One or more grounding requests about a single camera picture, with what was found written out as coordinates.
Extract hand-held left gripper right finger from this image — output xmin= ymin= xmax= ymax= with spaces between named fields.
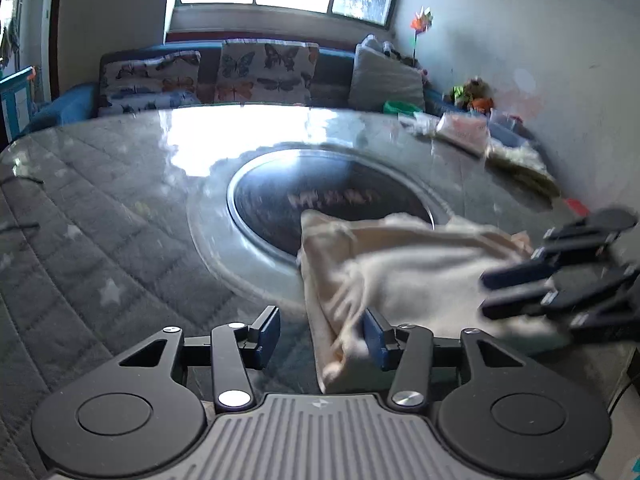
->
xmin=362 ymin=307 xmax=528 ymax=413

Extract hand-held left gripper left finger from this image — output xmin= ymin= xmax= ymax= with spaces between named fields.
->
xmin=117 ymin=305 xmax=282 ymax=413

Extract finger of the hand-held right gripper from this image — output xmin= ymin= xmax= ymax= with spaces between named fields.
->
xmin=480 ymin=207 xmax=640 ymax=291
xmin=481 ymin=266 xmax=640 ymax=330

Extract cream pants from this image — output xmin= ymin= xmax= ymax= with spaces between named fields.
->
xmin=297 ymin=209 xmax=571 ymax=393

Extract clear plastic storage box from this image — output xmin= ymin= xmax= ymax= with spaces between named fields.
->
xmin=490 ymin=108 xmax=536 ymax=148

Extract pink plastic bag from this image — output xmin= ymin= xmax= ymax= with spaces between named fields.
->
xmin=435 ymin=112 xmax=493 ymax=157

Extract round black recessed cooktop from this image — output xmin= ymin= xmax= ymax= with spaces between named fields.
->
xmin=227 ymin=147 xmax=453 ymax=267

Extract crumpled white plastic bag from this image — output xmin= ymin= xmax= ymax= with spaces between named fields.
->
xmin=398 ymin=111 xmax=443 ymax=136

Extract teddy bear in green vest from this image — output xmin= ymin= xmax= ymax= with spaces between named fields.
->
xmin=450 ymin=77 xmax=493 ymax=108

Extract grey pillow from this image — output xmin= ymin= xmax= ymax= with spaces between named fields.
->
xmin=348 ymin=42 xmax=426 ymax=112

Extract large butterfly print pillow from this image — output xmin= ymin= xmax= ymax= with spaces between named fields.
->
xmin=215 ymin=40 xmax=321 ymax=107

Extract blue sofa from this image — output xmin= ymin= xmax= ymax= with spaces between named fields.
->
xmin=22 ymin=45 xmax=451 ymax=133

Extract colourful pinwheel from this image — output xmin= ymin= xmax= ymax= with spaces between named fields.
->
xmin=410 ymin=6 xmax=435 ymax=61

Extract flat butterfly print pillow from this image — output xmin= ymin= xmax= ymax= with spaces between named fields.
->
xmin=97 ymin=51 xmax=202 ymax=117

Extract blue and white cabinet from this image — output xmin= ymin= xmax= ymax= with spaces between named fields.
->
xmin=0 ymin=66 xmax=38 ymax=143

